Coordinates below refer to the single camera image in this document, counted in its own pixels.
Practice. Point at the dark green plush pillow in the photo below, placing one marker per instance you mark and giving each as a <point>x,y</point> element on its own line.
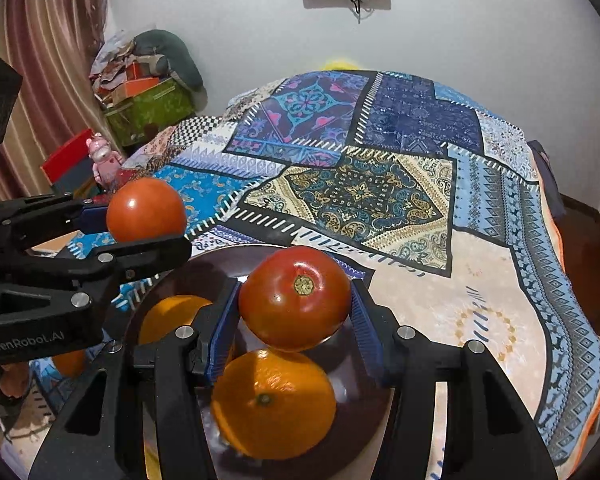
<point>174,52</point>

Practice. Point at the patchwork blue bedspread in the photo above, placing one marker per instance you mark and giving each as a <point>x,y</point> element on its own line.
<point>429,199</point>

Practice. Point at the grey bag on floor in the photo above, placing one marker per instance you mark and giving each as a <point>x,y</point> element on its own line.
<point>550,187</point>

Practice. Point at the red tomato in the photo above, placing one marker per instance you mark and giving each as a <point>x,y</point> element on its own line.
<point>144,209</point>
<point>295,299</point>

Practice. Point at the large orange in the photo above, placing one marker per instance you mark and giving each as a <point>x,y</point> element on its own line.
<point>169,314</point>
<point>272,405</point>

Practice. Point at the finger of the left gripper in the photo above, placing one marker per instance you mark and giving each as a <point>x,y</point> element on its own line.
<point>27,222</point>
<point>94,279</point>

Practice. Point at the dark purple plate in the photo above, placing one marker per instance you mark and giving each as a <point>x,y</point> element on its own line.
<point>350,449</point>

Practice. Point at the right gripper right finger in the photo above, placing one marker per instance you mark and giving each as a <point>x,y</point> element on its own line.
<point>489,433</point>

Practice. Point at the pink toy figure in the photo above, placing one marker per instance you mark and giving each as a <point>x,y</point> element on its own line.
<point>106,161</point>

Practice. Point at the small mandarin orange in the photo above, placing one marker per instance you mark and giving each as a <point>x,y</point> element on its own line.
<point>71,364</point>

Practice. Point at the green storage box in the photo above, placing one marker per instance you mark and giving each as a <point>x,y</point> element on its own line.
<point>136,120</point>

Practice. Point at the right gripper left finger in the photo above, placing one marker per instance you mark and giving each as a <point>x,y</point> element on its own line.
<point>98,434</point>

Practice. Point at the striped red curtain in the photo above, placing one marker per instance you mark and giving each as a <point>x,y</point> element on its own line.
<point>52,44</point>

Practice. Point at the red box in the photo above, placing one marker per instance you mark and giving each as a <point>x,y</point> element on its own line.
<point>69,167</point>

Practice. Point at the yellow plush object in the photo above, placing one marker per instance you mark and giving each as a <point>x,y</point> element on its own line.
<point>339,65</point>

